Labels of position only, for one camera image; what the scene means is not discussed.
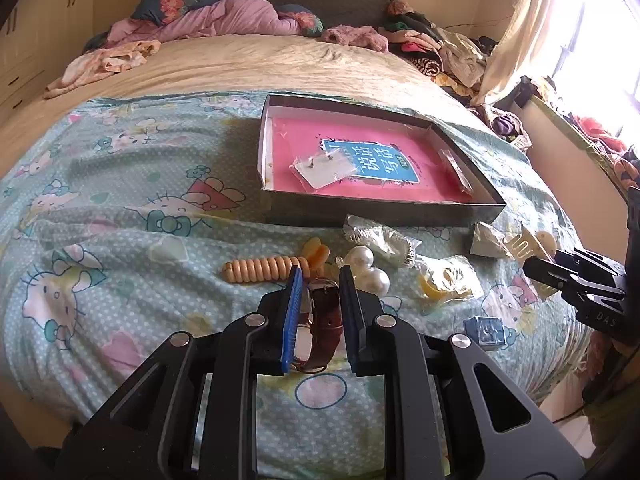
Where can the pink book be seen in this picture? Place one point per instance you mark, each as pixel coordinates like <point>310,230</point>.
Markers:
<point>300,135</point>

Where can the cream hair claw clip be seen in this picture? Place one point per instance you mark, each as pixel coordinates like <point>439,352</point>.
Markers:
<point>530,245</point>

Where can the window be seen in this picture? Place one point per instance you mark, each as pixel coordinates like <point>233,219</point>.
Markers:
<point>600,35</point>

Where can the grey packet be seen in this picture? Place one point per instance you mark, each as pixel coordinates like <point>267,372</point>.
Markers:
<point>487,242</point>

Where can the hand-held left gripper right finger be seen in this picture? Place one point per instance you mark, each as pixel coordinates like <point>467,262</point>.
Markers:
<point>350,320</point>

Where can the earring card in plastic bag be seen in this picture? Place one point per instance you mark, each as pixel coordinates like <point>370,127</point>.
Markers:
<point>325,175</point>

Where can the black object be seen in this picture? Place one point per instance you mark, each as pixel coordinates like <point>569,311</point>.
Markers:
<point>525,91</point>

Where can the cream wardrobe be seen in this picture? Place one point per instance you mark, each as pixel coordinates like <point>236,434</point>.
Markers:
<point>40,35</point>

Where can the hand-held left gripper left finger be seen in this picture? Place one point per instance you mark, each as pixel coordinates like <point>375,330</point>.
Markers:
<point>292,320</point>

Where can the cream curtain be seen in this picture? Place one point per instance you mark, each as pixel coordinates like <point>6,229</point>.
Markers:
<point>530,25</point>

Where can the cartoon printed blue blanket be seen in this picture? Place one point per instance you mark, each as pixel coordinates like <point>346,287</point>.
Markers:
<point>125,185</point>

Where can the peach clothing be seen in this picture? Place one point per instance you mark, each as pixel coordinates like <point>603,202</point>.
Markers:
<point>110,60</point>

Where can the white pearl hair accessory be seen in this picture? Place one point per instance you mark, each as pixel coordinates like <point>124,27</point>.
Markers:
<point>375,282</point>

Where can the small clear plastic bag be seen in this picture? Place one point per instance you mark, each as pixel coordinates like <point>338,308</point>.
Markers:
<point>455,167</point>

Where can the grey cardboard box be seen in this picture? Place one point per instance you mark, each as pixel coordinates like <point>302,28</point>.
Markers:
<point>380,212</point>

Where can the purple garment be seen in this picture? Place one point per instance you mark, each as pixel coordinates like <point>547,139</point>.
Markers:
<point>505,127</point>

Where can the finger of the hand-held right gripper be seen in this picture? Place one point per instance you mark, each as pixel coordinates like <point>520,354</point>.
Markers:
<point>550,272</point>
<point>585,260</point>

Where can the orange hair clip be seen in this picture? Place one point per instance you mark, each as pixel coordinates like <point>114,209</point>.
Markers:
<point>315,255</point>

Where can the small floral pillow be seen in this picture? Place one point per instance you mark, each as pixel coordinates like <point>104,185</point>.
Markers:
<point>307,20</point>

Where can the hair comb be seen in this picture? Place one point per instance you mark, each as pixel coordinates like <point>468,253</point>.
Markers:
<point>380,240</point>

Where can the beige bedspread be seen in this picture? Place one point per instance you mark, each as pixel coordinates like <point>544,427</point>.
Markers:
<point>250,65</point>

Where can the pink fluffy garment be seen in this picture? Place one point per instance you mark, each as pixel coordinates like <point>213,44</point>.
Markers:
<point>350,35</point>

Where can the pile of clothes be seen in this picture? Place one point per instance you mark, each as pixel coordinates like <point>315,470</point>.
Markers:
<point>450,50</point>

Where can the pink quilt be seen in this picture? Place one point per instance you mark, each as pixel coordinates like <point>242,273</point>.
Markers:
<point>225,17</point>

